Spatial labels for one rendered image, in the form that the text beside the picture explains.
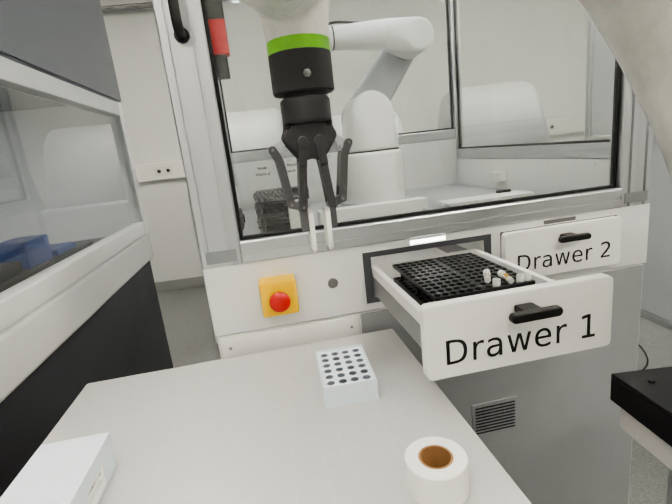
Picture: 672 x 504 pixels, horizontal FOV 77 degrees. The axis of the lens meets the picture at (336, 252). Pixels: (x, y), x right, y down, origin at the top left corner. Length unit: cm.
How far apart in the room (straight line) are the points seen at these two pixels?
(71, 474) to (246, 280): 43
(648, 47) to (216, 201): 70
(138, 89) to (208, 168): 348
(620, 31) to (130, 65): 398
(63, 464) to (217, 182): 50
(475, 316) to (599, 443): 85
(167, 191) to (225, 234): 339
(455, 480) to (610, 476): 101
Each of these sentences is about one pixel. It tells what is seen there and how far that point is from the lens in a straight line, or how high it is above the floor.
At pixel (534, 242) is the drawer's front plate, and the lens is 104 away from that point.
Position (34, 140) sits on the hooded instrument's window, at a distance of 121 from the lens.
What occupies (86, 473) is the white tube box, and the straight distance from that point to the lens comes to 63.
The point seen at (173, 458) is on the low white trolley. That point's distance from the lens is 69.
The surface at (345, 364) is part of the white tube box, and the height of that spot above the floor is 80.
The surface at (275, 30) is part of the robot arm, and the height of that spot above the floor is 131.
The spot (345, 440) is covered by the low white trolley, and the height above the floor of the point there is 76.
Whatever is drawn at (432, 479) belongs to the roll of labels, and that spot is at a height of 80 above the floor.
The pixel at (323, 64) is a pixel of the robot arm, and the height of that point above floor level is 126.
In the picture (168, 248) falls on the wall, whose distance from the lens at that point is 432.
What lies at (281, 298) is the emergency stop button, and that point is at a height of 88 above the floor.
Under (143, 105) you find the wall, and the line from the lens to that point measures 428.
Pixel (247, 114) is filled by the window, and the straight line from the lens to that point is 87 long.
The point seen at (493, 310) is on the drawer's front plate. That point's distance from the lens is 63.
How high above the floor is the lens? 115
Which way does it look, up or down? 14 degrees down
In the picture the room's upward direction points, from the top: 6 degrees counter-clockwise
